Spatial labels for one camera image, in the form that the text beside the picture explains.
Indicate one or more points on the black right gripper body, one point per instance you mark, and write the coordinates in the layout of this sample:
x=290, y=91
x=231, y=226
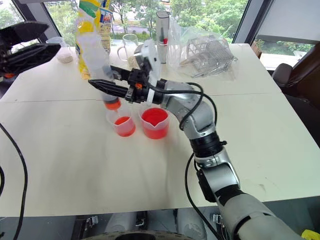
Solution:
x=138, y=88

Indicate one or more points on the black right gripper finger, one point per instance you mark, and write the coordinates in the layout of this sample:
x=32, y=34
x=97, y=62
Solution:
x=107, y=87
x=123, y=74

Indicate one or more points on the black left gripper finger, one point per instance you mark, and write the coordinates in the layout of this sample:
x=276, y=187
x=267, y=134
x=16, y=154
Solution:
x=32, y=56
x=25, y=31

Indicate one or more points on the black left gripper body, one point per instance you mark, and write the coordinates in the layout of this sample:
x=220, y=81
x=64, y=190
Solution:
x=3, y=52

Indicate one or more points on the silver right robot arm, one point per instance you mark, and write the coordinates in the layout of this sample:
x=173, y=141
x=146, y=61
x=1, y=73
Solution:
x=200, y=117

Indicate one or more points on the clear cup with white powder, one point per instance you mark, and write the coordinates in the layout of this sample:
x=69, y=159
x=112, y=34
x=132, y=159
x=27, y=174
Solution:
x=63, y=53

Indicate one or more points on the clear plastic cup red liquid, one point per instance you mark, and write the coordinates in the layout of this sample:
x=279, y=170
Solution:
x=123, y=126
x=153, y=123

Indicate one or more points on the clear glass mug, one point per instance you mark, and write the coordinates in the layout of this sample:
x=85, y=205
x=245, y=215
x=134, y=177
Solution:
x=129, y=48

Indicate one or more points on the yellow printed plastic bag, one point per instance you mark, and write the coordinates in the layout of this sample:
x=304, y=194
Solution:
x=86, y=27

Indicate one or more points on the clear plastic bag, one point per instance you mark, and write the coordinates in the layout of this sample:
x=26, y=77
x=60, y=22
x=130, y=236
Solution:
x=180, y=40

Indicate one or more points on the grey rounded shape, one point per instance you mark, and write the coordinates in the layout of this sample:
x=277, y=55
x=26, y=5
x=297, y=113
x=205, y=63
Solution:
x=120, y=222
x=191, y=225

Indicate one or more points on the brown leather chair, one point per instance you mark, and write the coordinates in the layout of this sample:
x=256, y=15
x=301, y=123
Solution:
x=300, y=75

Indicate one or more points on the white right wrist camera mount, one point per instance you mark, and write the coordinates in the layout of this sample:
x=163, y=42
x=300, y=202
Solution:
x=151, y=62

